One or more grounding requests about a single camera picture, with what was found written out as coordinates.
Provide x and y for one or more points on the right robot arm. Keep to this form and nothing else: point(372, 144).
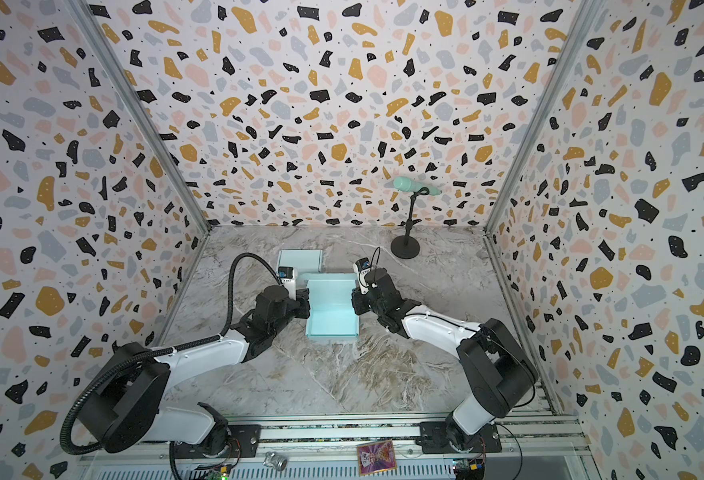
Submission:
point(498, 371)

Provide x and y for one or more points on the aluminium mounting rail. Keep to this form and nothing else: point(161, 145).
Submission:
point(534, 446)

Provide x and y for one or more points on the black microphone stand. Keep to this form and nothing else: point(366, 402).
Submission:
point(405, 246)

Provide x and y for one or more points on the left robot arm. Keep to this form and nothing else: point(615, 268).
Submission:
point(124, 404)

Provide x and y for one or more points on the circuit board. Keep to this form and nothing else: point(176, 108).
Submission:
point(470, 468)
point(220, 471)

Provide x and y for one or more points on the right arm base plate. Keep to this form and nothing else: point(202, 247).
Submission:
point(441, 437)

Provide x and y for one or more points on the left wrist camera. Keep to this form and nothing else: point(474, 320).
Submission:
point(287, 276)

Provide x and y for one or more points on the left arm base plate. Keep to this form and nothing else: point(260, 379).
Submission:
point(233, 441)

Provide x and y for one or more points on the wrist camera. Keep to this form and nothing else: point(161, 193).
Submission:
point(287, 276)
point(362, 267)

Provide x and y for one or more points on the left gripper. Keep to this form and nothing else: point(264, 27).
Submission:
point(303, 296)

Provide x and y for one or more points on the circuit board right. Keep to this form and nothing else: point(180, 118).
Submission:
point(470, 468)

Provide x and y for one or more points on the circuit board left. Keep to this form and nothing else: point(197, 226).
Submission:
point(220, 471)

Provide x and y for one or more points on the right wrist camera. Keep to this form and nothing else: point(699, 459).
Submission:
point(362, 267)

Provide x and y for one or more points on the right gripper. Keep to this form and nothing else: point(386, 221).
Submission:
point(362, 301)

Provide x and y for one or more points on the mint paper box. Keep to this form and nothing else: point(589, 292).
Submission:
point(301, 261)
point(332, 316)

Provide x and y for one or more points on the colourful square card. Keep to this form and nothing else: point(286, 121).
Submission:
point(376, 457)

